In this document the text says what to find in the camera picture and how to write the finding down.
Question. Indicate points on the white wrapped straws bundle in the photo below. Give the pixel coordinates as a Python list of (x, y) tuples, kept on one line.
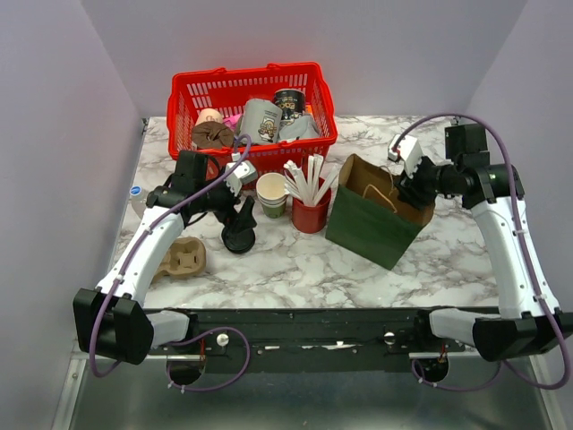
[(304, 184)]

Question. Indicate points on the brown paper bag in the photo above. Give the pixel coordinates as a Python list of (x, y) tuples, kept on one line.
[(367, 217)]

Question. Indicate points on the clear plastic water bottle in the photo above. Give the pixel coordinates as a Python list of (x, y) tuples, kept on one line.
[(138, 200)]

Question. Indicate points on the brown crumpled cloth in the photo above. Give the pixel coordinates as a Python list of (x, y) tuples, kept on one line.
[(211, 135)]

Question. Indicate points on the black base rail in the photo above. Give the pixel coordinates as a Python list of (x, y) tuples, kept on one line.
[(309, 340)]

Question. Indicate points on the grey cloth in basket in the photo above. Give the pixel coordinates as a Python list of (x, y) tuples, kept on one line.
[(302, 128)]

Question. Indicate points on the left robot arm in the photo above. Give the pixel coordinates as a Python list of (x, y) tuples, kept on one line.
[(110, 320)]

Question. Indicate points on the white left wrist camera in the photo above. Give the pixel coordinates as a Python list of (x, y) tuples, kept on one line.
[(243, 174)]

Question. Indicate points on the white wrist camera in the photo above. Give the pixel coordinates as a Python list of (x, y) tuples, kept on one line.
[(243, 174), (406, 150)]

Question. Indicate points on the beige cup in basket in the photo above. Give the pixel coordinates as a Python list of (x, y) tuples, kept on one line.
[(209, 114)]

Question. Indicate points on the stack of black cup lids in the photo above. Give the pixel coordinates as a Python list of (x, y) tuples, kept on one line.
[(238, 242)]

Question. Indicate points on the black printed can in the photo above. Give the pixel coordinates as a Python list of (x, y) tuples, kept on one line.
[(292, 103)]

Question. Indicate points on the red plastic shopping basket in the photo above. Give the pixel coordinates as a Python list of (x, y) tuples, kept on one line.
[(228, 90)]

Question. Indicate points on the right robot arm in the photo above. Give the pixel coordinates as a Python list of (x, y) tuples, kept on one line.
[(495, 197)]

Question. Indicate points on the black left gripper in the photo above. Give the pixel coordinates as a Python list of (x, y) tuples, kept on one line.
[(245, 217)]

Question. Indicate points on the grey printed cup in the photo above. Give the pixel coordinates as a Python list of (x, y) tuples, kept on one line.
[(260, 120)]

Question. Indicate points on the red straw holder cup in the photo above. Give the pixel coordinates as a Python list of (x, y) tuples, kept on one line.
[(311, 219)]

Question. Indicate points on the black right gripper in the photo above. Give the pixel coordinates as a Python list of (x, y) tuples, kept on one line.
[(410, 190)]

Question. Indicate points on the stack of green paper cups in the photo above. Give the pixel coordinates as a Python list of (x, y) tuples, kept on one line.
[(270, 189)]

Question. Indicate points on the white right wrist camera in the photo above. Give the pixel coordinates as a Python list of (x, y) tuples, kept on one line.
[(406, 150)]

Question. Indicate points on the brown cardboard cup carrier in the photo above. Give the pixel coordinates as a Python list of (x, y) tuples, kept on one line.
[(185, 258)]

